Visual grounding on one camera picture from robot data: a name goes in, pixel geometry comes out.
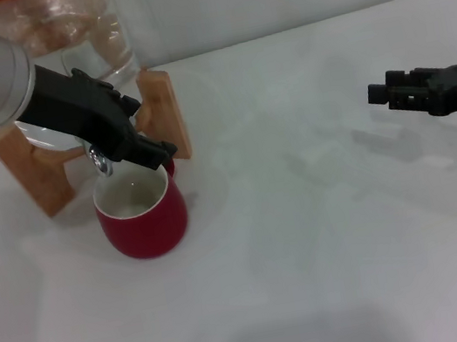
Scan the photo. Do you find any wooden dispenser stand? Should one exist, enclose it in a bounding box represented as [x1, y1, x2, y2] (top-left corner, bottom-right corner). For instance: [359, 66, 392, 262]
[0, 64, 201, 227]

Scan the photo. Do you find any chrome faucet with lever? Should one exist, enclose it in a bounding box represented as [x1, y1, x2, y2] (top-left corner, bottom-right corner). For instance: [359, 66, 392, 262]
[85, 139, 119, 181]

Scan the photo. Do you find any clear glass water dispenser jar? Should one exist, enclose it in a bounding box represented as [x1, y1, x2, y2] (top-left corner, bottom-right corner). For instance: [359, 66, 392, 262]
[0, 0, 153, 160]

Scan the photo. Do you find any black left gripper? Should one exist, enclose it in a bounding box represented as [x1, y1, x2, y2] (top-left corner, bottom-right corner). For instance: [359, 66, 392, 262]
[6, 43, 181, 193]

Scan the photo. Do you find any red ceramic cup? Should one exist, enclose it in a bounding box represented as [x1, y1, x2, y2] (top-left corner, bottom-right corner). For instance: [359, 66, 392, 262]
[88, 155, 195, 268]

